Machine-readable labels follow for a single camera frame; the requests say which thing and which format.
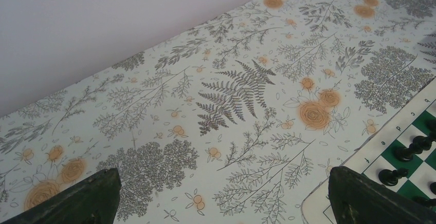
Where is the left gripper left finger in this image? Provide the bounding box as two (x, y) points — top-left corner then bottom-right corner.
(4, 168), (121, 224)

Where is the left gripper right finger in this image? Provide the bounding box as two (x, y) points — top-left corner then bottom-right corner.
(328, 166), (435, 223)

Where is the black chess piece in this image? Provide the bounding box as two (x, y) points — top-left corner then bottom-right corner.
(378, 168), (409, 186)

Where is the green white chess board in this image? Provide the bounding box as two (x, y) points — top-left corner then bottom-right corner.
(301, 78), (436, 224)

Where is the black king piece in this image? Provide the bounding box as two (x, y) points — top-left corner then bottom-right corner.
(394, 136), (435, 162)

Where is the floral table mat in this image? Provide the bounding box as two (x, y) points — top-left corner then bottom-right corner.
(1, 0), (435, 223)

